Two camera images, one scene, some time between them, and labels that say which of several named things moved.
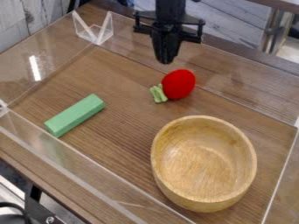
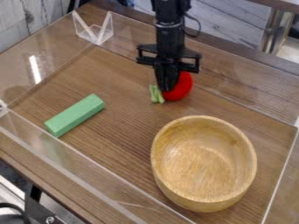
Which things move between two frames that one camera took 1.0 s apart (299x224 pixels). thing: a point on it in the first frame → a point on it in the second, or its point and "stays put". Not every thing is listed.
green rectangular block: (74, 115) stays put
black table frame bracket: (39, 213) stays put
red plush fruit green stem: (177, 86) stays put
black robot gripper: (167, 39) → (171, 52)
